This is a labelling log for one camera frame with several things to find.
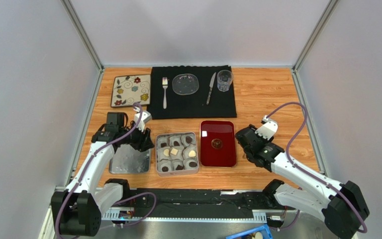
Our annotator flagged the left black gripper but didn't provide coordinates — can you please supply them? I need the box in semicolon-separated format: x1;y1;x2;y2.
118;120;154;152

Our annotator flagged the white shell chocolate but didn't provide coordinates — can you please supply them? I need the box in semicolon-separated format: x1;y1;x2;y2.
188;150;196;158
163;149;170;157

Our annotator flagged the white square chocolate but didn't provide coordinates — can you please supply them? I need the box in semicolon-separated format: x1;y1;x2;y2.
170;147;178;155

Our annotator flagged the silver chocolate tin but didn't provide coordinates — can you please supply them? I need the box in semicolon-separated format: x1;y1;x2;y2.
156;132;200;177

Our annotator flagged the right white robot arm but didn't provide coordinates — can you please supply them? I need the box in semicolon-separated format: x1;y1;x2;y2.
235;124;370;239

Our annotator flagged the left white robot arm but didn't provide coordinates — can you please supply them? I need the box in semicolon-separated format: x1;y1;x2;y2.
51;109;154;239

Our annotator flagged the silver tin lid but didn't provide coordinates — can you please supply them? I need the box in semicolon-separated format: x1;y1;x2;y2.
109;144;152;174

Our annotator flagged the red lacquer tray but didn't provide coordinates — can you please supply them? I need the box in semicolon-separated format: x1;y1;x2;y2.
199;120;237;168

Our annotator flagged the floral square plate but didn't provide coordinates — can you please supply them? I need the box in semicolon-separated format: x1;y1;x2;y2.
111;75;151;108

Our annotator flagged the black cloth placemat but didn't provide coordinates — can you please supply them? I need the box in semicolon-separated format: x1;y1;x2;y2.
147;65;237;120

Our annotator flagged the silver fork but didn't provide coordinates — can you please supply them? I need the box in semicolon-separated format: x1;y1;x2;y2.
162;77;168;109

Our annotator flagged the clear glass plate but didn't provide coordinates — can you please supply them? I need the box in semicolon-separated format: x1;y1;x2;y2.
172;74;199;96

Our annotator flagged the blue plastic crate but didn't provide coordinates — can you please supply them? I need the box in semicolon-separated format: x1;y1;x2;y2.
226;225;273;239

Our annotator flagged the clear drinking glass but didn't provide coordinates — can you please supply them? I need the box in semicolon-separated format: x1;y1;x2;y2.
217;70;234;92

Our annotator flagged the silver table knife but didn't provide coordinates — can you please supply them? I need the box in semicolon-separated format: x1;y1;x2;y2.
206;72;216;105

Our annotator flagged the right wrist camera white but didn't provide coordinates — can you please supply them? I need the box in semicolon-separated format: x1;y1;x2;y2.
255;115;279;140

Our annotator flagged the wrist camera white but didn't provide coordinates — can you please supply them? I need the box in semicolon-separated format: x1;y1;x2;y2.
255;115;279;140
134;109;152;132

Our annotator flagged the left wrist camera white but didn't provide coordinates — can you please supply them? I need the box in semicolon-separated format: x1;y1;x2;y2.
134;109;152;132

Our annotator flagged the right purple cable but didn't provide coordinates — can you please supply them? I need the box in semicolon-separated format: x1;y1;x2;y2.
265;102;368;234

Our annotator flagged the purple cable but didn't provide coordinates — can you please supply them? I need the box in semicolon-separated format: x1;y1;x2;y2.
54;102;158;239
265;102;368;234

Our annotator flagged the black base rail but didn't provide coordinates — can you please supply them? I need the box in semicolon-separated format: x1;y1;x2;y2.
108;188;286;224

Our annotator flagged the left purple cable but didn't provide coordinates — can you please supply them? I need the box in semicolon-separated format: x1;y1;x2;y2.
54;102;158;239

